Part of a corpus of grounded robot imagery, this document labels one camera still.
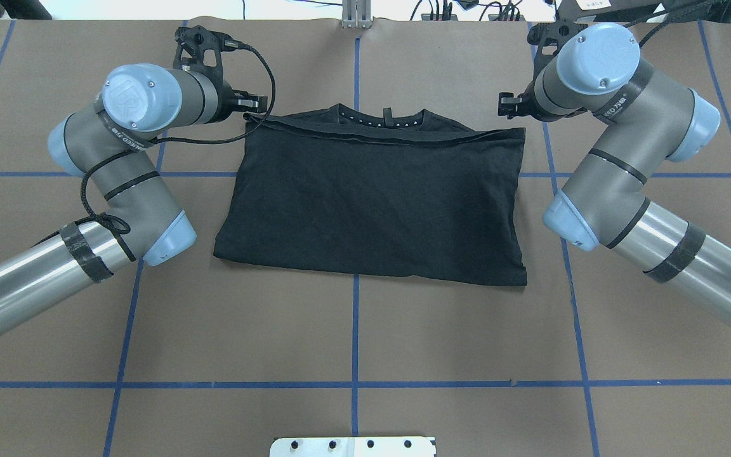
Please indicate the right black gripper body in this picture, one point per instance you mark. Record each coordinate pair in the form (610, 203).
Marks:
(526, 105)

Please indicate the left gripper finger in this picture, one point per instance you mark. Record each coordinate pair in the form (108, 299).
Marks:
(247, 102)

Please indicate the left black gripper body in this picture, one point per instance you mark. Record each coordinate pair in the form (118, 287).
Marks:
(226, 105)

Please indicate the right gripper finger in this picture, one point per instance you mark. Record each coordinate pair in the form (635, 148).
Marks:
(509, 105)

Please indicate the black printed t-shirt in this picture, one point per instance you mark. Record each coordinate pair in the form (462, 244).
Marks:
(336, 190)

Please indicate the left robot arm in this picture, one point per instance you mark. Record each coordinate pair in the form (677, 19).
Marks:
(105, 143)

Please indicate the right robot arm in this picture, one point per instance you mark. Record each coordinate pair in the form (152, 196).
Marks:
(650, 118)

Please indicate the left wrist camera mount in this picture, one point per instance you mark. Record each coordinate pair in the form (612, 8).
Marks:
(200, 49)

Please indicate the aluminium frame post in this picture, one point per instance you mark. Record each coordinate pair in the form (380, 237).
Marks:
(356, 14)

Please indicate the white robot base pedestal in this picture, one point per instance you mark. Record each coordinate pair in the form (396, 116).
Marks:
(354, 446)

